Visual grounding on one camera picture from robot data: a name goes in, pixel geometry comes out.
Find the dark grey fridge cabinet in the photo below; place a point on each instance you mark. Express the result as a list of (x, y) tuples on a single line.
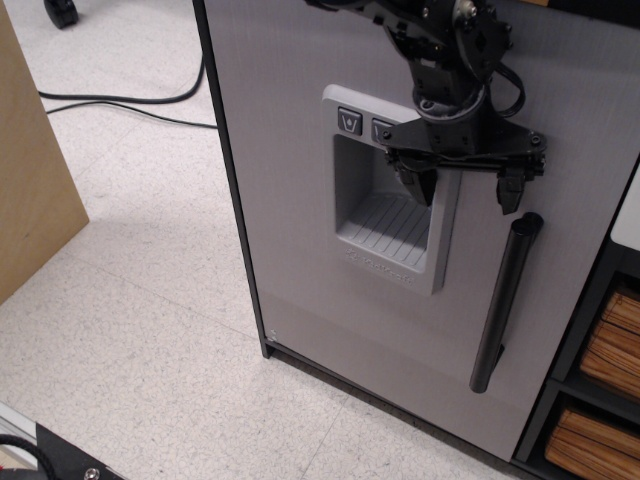
[(438, 204)]

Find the white counter top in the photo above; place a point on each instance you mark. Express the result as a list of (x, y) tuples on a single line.
[(626, 228)]

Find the black caster wheel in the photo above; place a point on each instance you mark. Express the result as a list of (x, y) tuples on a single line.
[(62, 13)]

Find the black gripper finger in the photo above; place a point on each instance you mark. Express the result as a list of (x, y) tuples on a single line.
[(510, 188), (421, 185)]

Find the upper woven storage basket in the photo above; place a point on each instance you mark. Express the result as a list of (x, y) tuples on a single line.
[(611, 357)]

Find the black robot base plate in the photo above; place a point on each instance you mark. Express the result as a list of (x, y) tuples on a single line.
[(69, 461)]

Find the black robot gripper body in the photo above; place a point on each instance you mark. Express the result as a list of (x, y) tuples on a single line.
[(475, 139)]

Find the brown wooden board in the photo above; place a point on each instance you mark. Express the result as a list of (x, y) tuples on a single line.
[(41, 210)]

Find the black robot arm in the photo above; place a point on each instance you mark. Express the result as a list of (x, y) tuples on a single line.
[(463, 93)]

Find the grey toy fridge door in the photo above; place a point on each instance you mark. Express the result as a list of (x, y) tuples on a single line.
[(352, 274)]

